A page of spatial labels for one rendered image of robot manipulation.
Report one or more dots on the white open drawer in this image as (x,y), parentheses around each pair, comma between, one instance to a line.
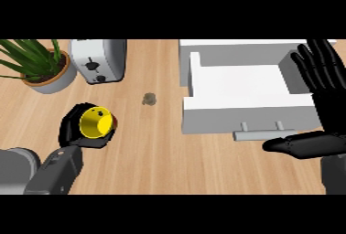
(246,94)

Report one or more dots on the small grey-brown lump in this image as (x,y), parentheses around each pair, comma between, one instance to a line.
(150,99)

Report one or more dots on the white cabinet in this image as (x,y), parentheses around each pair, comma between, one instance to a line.
(234,53)

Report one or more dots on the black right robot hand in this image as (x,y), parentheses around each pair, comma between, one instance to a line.
(326,103)

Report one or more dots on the green potted plant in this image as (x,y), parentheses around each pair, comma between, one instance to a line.
(37,64)

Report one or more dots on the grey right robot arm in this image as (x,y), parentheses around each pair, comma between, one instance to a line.
(335,174)

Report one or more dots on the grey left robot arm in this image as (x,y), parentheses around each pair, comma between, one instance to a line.
(40,170)

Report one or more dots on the yellow cup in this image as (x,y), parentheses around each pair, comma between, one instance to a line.
(97,122)

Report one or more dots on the silver toaster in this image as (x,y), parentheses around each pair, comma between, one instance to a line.
(99,61)

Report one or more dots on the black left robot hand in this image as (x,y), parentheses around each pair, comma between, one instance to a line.
(71,128)

